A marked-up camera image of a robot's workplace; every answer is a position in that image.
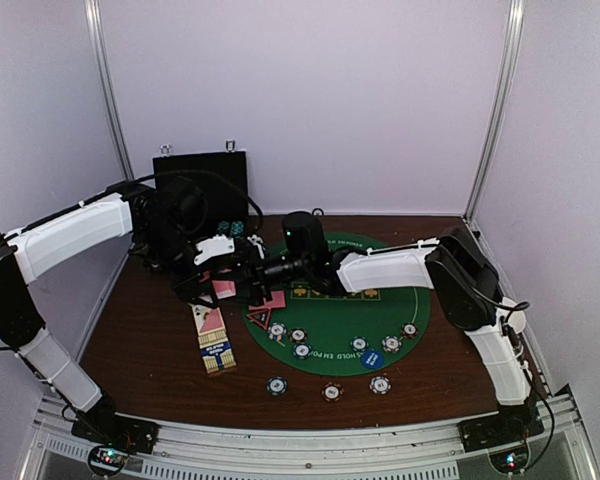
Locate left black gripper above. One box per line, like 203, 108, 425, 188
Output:
138, 220, 219, 308

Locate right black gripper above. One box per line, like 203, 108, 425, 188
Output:
210, 246, 310, 307

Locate pink cards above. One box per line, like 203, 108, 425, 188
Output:
249, 290, 286, 311

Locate blue pink chips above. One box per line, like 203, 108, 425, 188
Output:
267, 322, 287, 342
382, 335, 402, 353

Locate red black 100 chip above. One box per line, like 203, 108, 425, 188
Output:
289, 328, 308, 344

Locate blue green chip stack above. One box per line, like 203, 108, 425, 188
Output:
266, 377, 288, 397

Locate red black chip stack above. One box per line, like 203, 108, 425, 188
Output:
321, 382, 343, 402

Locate blue small blind button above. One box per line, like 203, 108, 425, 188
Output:
361, 349, 385, 370

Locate blue pink chip stack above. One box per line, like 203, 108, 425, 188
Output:
369, 375, 392, 395

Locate pink backed card deck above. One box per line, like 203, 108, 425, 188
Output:
201, 271, 237, 300

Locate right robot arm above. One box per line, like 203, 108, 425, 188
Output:
231, 211, 537, 442

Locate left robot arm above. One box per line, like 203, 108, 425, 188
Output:
0, 177, 208, 444

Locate teal chips in case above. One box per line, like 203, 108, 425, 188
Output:
217, 221, 245, 238

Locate black red triangular button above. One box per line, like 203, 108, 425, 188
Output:
246, 309, 272, 331

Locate ace of spades card pack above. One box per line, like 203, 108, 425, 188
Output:
192, 305, 227, 348

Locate black poker chip case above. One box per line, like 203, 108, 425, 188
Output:
144, 151, 251, 276

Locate blue yellow card box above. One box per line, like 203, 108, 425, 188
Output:
201, 342, 237, 375

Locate round green poker mat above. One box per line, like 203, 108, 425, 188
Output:
239, 232, 432, 377

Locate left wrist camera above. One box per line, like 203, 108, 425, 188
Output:
193, 235, 235, 266

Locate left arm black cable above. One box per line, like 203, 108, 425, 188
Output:
152, 169, 266, 236

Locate aluminium front rail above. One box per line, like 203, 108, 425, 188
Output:
15, 394, 600, 479

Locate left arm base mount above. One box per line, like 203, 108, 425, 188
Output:
71, 409, 159, 454

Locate left aluminium frame post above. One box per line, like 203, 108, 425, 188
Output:
84, 0, 142, 193

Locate aluminium frame post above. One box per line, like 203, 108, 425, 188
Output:
463, 0, 527, 224
84, 0, 142, 193

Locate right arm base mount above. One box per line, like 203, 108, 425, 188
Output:
458, 412, 544, 452

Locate right aluminium frame post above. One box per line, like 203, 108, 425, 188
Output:
463, 0, 527, 224

